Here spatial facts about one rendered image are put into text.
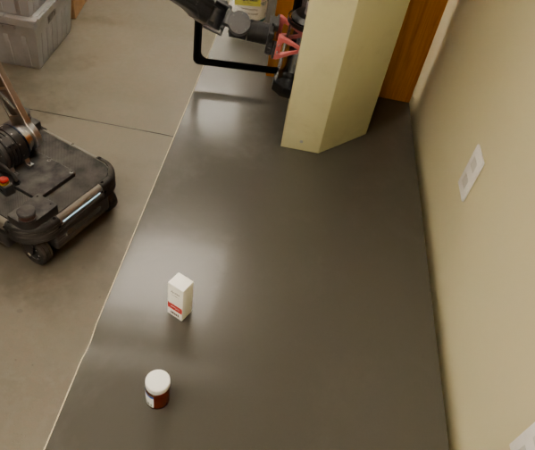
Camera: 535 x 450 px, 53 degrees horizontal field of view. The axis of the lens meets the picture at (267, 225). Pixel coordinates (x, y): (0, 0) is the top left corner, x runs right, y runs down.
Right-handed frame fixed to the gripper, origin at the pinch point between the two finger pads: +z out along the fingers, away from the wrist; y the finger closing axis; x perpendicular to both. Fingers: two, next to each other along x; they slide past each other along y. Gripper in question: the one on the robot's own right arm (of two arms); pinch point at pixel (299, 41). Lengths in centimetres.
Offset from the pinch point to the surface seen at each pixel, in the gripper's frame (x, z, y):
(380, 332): 21, 24, -77
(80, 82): 127, -105, 141
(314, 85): 2.0, 4.8, -17.5
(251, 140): 24.2, -7.7, -16.5
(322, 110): 8.6, 8.9, -17.8
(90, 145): 125, -83, 83
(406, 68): 9.3, 37.5, 17.3
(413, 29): -3.0, 34.4, 17.6
